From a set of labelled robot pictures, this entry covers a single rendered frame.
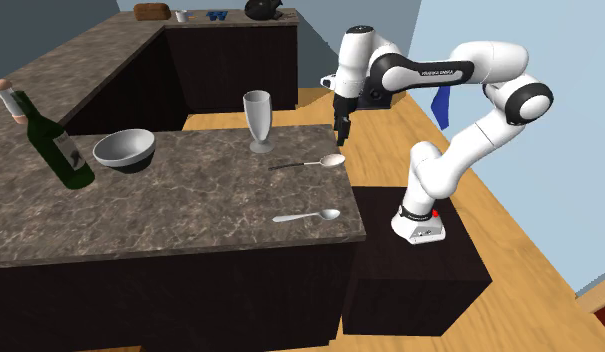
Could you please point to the grey bowl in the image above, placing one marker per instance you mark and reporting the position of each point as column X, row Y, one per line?
column 122, row 146

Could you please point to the white cup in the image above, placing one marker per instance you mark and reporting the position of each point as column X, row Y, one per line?
column 181, row 16

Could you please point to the green wine bottle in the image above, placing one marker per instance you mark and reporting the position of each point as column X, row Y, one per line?
column 58, row 151

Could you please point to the blue cup holder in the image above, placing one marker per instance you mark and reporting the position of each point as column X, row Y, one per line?
column 216, row 15

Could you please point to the white shaker with tan ends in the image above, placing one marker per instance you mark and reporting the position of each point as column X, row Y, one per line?
column 8, row 100

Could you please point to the dark kitchen counter cabinet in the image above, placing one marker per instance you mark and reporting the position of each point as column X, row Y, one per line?
column 185, row 302

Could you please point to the brown bread loaf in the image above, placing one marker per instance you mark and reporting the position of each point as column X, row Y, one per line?
column 152, row 11

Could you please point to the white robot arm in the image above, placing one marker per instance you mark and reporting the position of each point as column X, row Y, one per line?
column 460, row 161

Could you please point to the grey footed glass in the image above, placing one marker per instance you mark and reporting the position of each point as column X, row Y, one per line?
column 257, row 114

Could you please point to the dark robot stand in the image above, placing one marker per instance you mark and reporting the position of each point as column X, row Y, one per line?
column 409, row 292

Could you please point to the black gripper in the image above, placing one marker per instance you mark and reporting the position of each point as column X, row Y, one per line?
column 343, row 105

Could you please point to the silver spoon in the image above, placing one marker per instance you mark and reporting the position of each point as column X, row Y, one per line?
column 329, row 214

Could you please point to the black teapot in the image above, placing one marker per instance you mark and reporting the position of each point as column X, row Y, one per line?
column 262, row 10

